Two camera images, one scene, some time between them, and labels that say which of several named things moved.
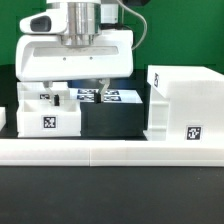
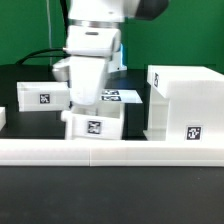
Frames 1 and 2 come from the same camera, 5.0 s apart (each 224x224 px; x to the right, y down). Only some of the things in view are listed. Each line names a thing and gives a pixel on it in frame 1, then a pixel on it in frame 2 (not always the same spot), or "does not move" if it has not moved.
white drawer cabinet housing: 186,104 does not move
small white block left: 3,118 does not move
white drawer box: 36,90 does not move
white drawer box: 42,119 to 102,121
